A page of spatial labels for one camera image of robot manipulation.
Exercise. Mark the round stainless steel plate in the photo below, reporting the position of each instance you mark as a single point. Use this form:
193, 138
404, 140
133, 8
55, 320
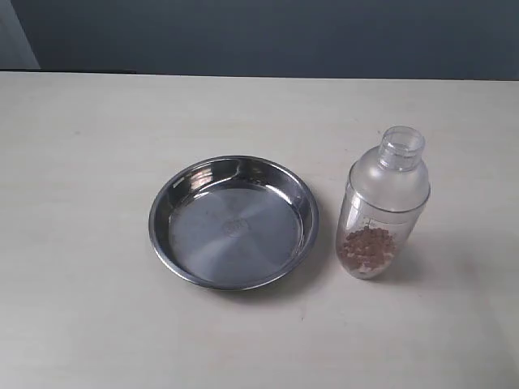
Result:
233, 223

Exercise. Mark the clear plastic shaker bottle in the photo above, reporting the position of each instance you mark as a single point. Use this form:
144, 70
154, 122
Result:
387, 187

